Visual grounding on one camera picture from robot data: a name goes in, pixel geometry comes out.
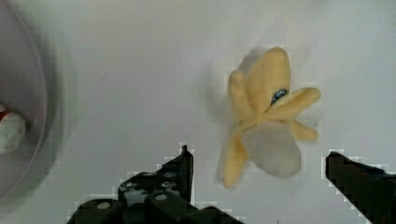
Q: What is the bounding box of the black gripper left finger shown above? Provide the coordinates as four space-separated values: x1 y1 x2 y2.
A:
66 146 243 224

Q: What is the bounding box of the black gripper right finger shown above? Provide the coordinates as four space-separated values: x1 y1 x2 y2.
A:
325 151 396 224

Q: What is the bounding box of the yellow plush peeled banana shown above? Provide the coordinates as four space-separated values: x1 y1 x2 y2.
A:
221 47 321 188

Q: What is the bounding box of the red plush ketchup bottle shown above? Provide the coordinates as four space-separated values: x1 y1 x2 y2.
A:
0 105 26 155

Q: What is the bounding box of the grey round plate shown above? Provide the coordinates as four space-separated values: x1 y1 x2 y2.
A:
0 0 48 196

